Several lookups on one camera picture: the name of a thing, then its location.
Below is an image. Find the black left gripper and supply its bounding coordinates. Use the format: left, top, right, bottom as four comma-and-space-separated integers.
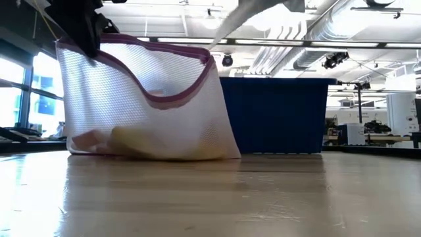
45, 0, 120, 59

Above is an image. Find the blue plastic bin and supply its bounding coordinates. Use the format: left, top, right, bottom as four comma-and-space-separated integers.
219, 76, 338, 155

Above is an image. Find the yellow wooden block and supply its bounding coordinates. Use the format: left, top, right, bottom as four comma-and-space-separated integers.
107, 126, 233, 161

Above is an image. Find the large glass window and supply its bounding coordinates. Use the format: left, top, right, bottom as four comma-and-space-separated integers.
0, 49, 66, 139

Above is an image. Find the black keyboard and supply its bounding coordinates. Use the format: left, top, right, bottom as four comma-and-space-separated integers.
0, 126, 43, 144

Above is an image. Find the white storage container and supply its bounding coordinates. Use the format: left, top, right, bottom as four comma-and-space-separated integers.
337, 122, 366, 146

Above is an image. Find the white cabinet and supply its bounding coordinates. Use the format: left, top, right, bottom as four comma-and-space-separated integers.
385, 92, 419, 136

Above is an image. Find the background wooden table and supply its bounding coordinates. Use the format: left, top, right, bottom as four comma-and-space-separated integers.
322, 132, 412, 146

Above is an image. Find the yellow hanging cable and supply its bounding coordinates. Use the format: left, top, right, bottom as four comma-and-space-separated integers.
32, 0, 59, 42

